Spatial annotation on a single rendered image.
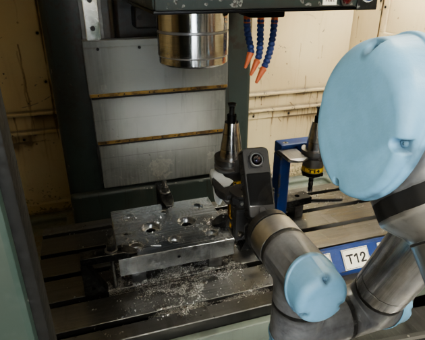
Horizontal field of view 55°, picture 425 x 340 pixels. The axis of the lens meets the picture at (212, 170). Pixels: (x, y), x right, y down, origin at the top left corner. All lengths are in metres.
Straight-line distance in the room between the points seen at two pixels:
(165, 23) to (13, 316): 0.70
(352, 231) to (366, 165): 1.02
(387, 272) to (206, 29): 0.58
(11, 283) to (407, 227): 0.27
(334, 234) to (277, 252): 0.72
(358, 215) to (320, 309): 0.87
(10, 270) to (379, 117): 0.26
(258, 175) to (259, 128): 1.39
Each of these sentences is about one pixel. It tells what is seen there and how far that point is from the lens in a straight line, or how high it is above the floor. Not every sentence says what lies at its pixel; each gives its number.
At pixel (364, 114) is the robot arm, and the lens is 0.30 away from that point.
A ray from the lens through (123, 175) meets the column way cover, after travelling 1.51.
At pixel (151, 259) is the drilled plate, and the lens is 1.02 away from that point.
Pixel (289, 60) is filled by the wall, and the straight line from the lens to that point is 2.02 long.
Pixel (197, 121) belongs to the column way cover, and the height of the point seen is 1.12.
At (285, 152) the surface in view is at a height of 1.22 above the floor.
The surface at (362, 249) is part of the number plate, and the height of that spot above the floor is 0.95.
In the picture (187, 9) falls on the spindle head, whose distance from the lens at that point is 0.75.
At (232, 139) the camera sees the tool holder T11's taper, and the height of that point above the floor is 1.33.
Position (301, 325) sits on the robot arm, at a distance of 0.59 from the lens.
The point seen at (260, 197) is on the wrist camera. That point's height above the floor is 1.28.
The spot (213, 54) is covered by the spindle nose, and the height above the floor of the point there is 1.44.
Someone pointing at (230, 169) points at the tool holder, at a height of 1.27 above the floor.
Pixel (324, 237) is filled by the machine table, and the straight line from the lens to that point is 1.26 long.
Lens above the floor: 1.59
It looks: 25 degrees down
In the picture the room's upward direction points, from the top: straight up
